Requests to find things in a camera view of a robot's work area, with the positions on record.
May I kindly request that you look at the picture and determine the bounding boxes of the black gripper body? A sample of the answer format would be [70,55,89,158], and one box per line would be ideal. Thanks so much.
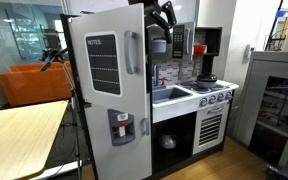
[128,0,166,29]

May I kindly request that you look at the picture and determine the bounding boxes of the white freezer door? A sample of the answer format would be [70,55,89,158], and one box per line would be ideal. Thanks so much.
[69,4,147,116]

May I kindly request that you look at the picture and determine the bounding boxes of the red toy bowl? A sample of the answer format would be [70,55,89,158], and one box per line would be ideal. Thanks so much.
[194,45,207,55]

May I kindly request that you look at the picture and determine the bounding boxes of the grey toy faucet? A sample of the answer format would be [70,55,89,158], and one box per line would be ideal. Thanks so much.
[153,64,159,86]

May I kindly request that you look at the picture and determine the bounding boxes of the wooden toy fork spatula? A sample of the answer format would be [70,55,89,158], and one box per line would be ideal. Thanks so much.
[192,60,198,77]

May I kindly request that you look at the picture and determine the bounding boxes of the grey toy sink basin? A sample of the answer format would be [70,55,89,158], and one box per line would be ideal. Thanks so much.
[152,87,191,104]

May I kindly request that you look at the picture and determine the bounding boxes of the black lidded toy pot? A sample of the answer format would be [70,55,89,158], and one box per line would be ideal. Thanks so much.
[196,75,217,88]

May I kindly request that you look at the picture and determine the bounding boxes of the white lower fridge door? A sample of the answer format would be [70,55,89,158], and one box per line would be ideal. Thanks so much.
[85,91,152,180]

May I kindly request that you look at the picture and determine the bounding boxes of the white oven door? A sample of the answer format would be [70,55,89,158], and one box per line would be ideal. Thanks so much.
[193,102,230,154]

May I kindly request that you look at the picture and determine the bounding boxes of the orange sofa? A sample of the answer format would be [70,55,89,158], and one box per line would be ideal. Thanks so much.
[0,62,71,107]

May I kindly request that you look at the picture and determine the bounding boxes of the grey glass door cabinet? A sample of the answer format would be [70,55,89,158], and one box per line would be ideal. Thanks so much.
[234,51,288,166]

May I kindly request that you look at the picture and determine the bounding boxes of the wooden top desk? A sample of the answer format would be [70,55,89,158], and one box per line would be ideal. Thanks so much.
[0,101,68,180]

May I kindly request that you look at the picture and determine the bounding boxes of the black camera tripod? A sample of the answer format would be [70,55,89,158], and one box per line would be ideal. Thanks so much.
[39,47,85,180]

